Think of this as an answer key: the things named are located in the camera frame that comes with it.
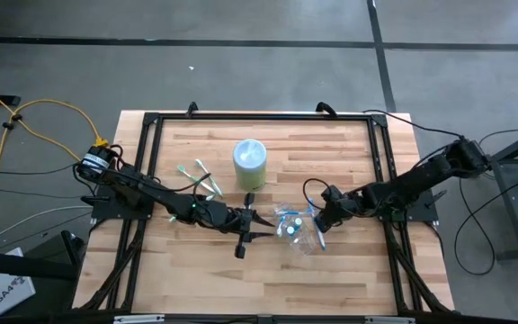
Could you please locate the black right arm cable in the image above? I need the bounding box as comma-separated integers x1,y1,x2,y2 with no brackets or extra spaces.
361,109,466,141

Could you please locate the black metal stand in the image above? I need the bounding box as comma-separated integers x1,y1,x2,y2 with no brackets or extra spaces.
488,123,518,263

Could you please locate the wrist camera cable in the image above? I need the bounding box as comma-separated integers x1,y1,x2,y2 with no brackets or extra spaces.
302,178,333,212
150,172,213,212

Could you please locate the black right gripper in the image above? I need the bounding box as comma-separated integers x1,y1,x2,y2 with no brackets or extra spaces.
313,193,359,234

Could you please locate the grey floor cable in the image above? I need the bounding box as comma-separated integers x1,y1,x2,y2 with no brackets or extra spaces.
0,204,94,251

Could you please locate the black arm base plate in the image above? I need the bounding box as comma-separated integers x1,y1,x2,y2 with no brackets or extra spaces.
373,185,441,224
91,183,157,221

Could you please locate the looped black floor cable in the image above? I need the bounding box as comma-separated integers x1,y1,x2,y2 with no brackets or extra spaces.
453,173,518,276

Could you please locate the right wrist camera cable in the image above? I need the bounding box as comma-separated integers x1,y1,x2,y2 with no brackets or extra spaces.
302,178,333,212

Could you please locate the silver metal bracket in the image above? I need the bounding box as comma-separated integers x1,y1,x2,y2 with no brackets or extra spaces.
364,315,416,324
112,314,166,324

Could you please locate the yellow floor cable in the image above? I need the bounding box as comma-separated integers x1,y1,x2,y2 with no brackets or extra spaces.
0,79,110,199

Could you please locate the black equipment stand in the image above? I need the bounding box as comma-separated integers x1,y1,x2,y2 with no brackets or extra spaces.
0,229,85,283

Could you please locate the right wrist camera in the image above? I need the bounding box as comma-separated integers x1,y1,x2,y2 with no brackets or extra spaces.
320,183,345,203

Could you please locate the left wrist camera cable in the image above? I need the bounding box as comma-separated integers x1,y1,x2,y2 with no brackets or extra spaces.
150,172,213,212

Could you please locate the light green cylindrical cup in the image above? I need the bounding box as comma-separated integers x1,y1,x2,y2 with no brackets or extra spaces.
232,138,269,192

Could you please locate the thin black floor cable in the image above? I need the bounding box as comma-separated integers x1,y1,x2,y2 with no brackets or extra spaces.
0,167,78,176

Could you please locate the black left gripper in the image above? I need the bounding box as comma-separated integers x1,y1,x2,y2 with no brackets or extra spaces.
209,192,276,260

